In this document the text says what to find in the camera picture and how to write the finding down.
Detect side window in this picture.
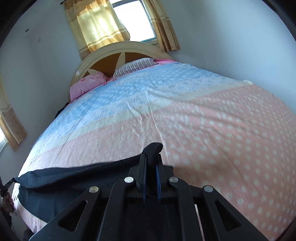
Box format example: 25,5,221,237
0,129,8,152

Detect yellow curtain left of headboard window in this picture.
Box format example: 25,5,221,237
63,0,130,60

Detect yellow curtain of headboard window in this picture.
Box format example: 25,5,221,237
142,0,180,52
63,0,130,60

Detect black pants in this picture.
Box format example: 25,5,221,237
14,142,164,224

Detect headboard window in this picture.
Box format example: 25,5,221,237
110,0,158,45

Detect yellow curtain right of headboard window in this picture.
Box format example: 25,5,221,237
142,0,180,52

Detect pink pillow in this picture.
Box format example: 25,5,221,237
69,72,107,102

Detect pink blue polka-dot bedsheet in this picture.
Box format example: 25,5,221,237
21,63,295,240

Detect cream and brown headboard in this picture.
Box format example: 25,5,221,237
70,41,172,85

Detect yellow side window curtain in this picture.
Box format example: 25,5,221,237
0,82,28,152

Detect black white checked pillow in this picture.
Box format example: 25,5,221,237
111,58,158,80

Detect person's left hand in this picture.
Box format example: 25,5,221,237
1,192,15,215

